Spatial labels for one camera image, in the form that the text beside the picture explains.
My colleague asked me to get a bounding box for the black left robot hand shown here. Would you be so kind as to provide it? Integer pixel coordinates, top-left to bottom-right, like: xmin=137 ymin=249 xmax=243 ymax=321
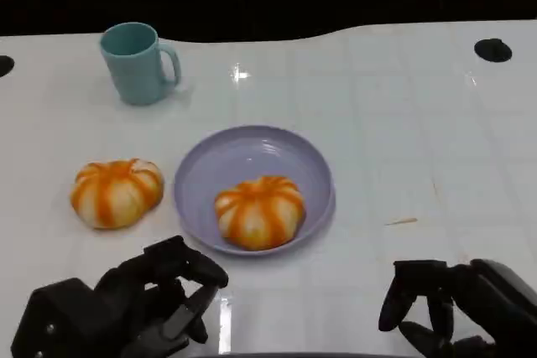
xmin=94 ymin=235 xmax=230 ymax=358

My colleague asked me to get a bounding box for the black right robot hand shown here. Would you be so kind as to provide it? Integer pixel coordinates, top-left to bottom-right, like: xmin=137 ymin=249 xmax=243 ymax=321
xmin=377 ymin=257 xmax=537 ymax=358

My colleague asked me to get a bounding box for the orange white toy bread roll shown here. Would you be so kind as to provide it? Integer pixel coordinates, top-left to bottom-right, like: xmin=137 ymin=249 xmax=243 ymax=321
xmin=214 ymin=175 xmax=306 ymax=252
xmin=69 ymin=158 xmax=164 ymax=231

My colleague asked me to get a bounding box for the lilac plate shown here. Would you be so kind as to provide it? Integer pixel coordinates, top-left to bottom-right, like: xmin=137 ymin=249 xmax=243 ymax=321
xmin=174 ymin=124 xmax=336 ymax=257

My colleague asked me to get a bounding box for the pale green mug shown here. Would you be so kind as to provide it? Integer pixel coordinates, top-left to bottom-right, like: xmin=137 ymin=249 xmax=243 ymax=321
xmin=99 ymin=21 xmax=183 ymax=106

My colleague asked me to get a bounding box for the black round table grommet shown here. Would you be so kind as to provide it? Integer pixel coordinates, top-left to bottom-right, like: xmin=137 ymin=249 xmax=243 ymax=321
xmin=473 ymin=38 xmax=513 ymax=62
xmin=0 ymin=54 xmax=16 ymax=79

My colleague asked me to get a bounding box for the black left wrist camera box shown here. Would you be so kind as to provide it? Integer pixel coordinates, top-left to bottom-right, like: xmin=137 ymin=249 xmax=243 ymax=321
xmin=10 ymin=277 xmax=102 ymax=358

